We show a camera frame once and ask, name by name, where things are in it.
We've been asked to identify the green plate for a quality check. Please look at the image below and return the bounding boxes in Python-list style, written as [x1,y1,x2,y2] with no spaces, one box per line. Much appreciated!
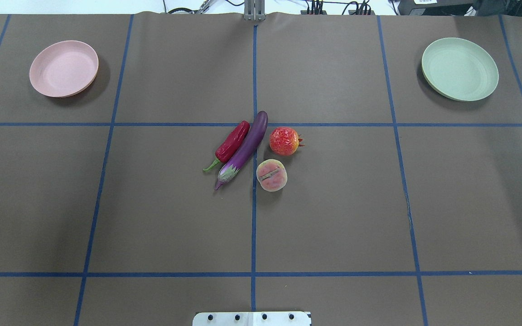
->
[421,38,499,102]

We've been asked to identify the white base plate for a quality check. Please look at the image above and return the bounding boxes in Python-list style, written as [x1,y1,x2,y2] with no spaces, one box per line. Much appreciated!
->
[192,311,312,326]

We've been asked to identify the purple eggplant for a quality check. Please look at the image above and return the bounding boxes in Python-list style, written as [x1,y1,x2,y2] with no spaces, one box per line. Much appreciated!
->
[215,111,269,191]

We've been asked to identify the red chili pepper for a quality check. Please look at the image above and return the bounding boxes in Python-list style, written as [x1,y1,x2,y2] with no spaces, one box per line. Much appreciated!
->
[202,120,250,173]

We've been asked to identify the brown grid table mat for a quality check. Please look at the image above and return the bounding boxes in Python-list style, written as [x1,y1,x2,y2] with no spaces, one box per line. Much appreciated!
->
[0,13,522,326]

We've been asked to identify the pink plate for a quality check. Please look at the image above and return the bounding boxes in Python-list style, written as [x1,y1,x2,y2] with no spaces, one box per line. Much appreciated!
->
[29,40,100,98]

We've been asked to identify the red pomegranate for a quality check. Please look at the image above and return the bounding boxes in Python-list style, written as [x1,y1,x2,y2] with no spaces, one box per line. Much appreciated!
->
[269,126,305,156]

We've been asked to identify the peach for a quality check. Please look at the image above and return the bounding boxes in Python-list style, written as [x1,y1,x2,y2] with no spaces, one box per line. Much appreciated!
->
[256,159,288,192]

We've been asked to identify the aluminium camera post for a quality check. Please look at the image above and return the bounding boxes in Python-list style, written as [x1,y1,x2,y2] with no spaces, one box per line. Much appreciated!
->
[244,0,266,21]

